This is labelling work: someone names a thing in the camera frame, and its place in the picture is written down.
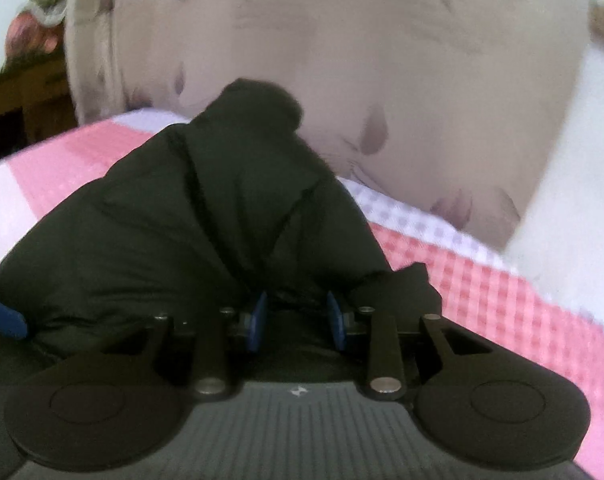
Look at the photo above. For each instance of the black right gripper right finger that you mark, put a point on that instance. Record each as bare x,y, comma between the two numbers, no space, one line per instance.
368,340

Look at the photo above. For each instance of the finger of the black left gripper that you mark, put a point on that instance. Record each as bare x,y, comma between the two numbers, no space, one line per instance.
12,324

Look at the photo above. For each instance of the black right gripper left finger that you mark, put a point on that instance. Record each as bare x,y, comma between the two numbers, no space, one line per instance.
224,347

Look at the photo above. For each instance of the dark wooden cabinet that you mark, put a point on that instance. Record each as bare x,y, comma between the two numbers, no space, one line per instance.
35,103

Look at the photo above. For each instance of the black jacket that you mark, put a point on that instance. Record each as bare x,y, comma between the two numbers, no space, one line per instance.
209,214

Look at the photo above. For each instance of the pink purple checked bed blanket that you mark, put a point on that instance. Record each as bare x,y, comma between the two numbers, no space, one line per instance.
479,289

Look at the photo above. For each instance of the beige tulip print curtain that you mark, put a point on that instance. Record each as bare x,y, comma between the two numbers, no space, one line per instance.
452,106

